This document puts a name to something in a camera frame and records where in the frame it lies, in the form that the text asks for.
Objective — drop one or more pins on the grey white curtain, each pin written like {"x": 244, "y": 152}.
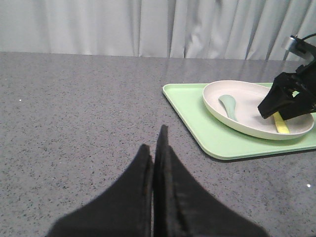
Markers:
{"x": 213, "y": 29}

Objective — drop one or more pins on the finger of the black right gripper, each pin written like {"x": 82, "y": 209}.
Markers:
{"x": 279, "y": 96}
{"x": 301, "y": 104}

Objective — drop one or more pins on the sage green plastic spoon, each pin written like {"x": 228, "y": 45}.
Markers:
{"x": 229, "y": 104}

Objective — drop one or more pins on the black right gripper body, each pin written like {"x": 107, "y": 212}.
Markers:
{"x": 305, "y": 76}

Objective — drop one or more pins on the light green serving tray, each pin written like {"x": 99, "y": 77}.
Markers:
{"x": 218, "y": 140}

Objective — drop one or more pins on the white round plate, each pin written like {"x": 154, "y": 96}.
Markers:
{"x": 248, "y": 119}

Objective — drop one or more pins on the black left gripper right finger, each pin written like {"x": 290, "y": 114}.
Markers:
{"x": 183, "y": 208}

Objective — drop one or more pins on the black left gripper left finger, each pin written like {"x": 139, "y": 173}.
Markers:
{"x": 123, "y": 210}

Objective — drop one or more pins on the silver wrist camera on right gripper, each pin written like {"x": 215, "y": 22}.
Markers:
{"x": 299, "y": 47}

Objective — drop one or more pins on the yellow plastic fork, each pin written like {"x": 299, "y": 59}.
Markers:
{"x": 280, "y": 124}

